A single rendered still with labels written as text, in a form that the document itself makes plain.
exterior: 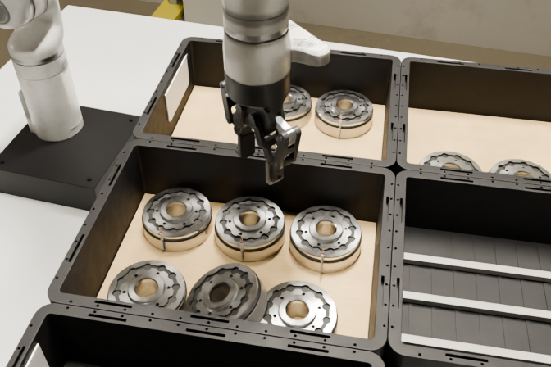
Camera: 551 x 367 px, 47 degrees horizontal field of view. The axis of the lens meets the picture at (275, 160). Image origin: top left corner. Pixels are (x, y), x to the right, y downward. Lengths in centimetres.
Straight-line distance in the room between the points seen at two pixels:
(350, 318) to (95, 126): 67
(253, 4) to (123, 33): 108
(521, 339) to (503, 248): 15
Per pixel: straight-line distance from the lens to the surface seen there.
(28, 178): 123
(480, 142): 116
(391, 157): 94
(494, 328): 90
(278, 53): 68
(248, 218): 95
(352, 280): 90
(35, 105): 123
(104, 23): 176
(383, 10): 301
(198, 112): 118
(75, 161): 122
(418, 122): 118
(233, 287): 82
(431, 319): 89
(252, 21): 65
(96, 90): 150
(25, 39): 119
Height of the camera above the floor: 154
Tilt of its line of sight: 42 degrees down
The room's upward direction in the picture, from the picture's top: straight up
